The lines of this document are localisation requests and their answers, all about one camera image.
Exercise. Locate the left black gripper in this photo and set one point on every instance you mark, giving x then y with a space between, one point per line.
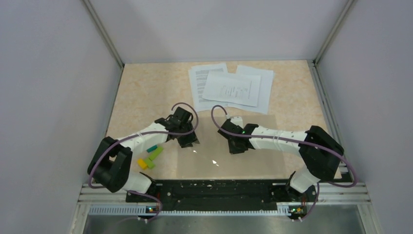
187 142

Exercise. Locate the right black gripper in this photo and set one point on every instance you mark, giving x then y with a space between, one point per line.
233 150

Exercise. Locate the beige file folder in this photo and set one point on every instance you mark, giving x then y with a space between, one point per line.
216 157

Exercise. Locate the form paper sheet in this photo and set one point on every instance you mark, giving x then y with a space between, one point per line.
233 88

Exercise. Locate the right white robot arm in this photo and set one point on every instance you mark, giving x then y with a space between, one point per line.
320 153

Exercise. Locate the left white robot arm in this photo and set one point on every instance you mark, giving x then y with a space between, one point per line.
110 167

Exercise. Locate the teal block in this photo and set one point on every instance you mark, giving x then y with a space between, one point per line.
151 149

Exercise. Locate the long green block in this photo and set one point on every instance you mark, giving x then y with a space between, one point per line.
155 153

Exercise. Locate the small green block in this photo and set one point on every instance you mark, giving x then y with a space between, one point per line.
149 163

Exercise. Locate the yellow block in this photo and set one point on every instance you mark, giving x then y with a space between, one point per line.
142 164

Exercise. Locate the printed text paper sheet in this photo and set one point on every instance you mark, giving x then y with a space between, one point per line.
198 77

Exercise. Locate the blank white paper sheet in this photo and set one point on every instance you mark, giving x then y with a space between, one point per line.
267 77

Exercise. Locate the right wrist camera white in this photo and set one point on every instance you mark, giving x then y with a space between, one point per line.
237 120

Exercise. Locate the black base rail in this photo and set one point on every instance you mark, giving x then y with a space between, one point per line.
216 195

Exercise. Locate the grey slotted cable duct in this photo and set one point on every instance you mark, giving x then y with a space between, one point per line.
142 210

